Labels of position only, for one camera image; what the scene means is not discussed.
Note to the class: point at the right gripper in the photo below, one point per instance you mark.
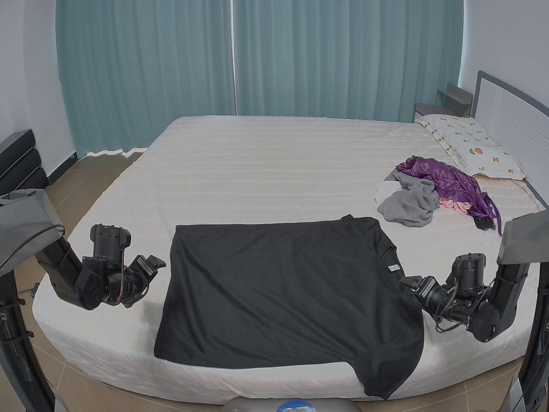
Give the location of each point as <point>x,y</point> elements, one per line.
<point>435,298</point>

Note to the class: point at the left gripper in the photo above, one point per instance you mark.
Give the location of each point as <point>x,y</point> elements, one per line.
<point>139,273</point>

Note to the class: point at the black T-shirt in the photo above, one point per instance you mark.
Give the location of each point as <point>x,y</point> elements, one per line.
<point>278,294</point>

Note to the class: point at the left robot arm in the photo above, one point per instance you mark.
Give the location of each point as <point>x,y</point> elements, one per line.
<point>25,217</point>

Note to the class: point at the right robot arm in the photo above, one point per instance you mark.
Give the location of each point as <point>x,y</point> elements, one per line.
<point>525,238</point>

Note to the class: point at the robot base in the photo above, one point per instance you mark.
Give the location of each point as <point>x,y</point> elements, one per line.
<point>287,405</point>

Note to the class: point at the bed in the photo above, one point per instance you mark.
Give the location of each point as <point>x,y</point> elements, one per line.
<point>266,165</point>

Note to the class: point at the pink garment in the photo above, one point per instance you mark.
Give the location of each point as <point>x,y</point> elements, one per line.
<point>452,205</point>

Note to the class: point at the grey knit garment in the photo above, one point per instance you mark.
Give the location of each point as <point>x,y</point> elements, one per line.
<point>409,206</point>

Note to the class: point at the white garment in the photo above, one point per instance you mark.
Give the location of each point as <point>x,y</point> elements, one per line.
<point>384,192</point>

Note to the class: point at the purple satin garment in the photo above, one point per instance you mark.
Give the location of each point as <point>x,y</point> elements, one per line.
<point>446,178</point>

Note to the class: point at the white printed pillow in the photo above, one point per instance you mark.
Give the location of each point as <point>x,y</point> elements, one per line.
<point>469,144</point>

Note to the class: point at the black chest of drawers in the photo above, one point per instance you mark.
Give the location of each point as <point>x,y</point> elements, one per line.
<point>17,165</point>

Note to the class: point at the grey bedside table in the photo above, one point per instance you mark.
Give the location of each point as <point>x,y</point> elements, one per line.
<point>441,110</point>

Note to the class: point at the blue-green curtain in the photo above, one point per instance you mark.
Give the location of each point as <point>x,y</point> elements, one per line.
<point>351,45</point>
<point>146,58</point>

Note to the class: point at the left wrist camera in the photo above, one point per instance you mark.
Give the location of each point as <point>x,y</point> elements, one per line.
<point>109,243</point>

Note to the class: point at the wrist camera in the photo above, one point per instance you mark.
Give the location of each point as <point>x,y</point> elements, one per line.
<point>469,273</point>
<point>109,243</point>

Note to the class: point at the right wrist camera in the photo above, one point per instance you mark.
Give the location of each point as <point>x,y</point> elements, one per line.
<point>469,273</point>

